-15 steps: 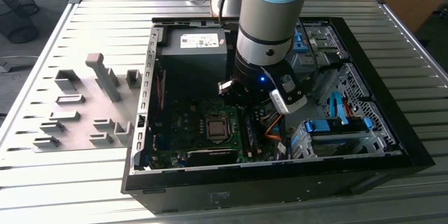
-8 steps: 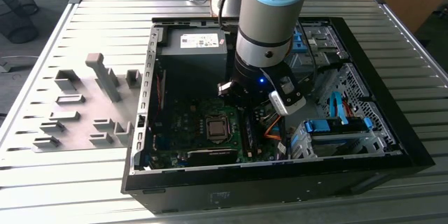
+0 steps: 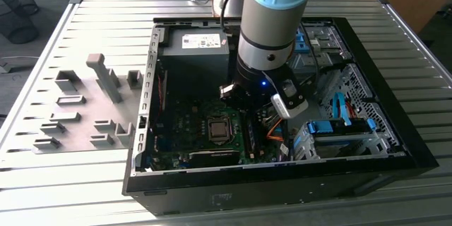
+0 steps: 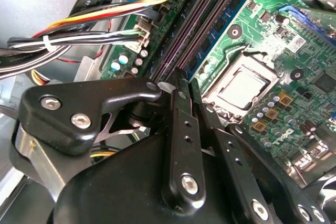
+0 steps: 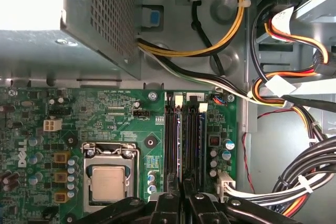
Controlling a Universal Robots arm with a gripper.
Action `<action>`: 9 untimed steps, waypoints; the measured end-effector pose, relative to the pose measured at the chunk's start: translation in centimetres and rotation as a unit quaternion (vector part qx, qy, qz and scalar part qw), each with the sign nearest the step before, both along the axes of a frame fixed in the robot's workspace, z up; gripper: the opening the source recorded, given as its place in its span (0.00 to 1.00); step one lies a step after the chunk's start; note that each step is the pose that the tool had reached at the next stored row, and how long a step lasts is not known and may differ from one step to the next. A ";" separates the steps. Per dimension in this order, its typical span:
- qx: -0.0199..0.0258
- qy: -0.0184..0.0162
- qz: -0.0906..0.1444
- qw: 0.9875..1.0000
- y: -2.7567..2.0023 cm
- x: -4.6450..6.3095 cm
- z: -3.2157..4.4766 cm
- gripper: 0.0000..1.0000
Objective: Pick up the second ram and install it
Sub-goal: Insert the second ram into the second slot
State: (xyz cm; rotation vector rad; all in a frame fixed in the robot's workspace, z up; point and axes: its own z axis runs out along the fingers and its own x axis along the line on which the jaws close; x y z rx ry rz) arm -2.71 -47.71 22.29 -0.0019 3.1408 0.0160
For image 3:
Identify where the CPU socket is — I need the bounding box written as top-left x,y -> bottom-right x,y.
206,114 -> 234,146

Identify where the silver CPU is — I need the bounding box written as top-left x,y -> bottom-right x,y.
210,121 -> 231,138

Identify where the grey power supply unit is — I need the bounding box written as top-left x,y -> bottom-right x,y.
158,28 -> 242,93

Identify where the blue disk carrier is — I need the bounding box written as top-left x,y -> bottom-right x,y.
306,118 -> 377,134
295,31 -> 307,53

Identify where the dark green motherboard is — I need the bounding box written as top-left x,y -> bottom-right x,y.
150,95 -> 283,171

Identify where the grey drive cage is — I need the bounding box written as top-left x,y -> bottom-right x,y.
293,22 -> 354,85

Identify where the black graphics card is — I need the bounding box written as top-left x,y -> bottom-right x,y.
186,149 -> 242,169

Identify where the grey disk bay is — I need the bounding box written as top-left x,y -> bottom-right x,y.
290,119 -> 407,161

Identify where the black open PC case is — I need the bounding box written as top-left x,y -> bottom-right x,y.
122,16 -> 442,216

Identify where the grey parts rack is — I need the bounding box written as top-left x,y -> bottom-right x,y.
31,53 -> 145,156

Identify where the black mesh wastebasket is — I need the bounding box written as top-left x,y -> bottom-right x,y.
0,0 -> 41,44

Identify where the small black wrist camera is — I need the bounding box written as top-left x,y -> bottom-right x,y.
218,83 -> 237,103

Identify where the black camera bracket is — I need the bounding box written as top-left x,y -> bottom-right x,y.
262,70 -> 309,111

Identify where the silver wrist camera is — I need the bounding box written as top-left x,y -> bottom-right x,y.
270,93 -> 310,120

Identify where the orange wire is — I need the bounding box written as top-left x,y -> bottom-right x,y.
266,118 -> 285,141

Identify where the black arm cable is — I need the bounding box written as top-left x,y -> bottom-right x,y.
310,38 -> 322,94
219,0 -> 246,39

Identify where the black cable bundle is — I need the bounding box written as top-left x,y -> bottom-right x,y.
263,62 -> 347,128

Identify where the blue data wire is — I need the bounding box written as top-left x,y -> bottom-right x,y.
333,92 -> 354,126

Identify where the red data wire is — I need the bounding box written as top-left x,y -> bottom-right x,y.
347,101 -> 359,120

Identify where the white floor cable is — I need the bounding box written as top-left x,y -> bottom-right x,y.
0,55 -> 41,64

